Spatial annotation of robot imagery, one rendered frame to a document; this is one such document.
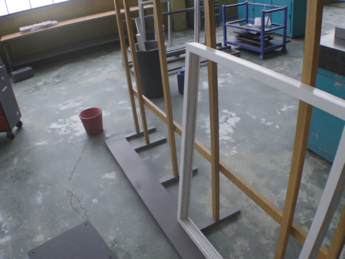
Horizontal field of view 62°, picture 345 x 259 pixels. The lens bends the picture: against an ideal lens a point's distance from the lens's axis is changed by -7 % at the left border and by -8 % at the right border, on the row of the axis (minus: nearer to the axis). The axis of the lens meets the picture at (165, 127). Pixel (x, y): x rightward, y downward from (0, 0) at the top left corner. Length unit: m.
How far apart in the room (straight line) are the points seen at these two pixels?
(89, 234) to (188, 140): 0.96
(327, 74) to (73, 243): 2.49
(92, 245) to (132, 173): 1.73
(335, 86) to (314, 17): 1.79
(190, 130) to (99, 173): 1.52
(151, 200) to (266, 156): 1.32
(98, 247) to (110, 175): 1.85
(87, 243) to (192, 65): 1.18
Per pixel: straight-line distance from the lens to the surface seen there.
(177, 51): 6.43
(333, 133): 3.15
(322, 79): 3.05
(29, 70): 7.17
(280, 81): 1.31
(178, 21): 9.06
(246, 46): 6.55
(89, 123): 3.94
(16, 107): 4.73
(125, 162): 3.31
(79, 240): 1.55
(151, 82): 4.62
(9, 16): 8.19
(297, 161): 1.50
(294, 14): 7.75
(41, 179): 3.55
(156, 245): 2.51
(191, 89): 1.96
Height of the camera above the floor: 1.96
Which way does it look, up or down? 30 degrees down
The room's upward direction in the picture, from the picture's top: 7 degrees counter-clockwise
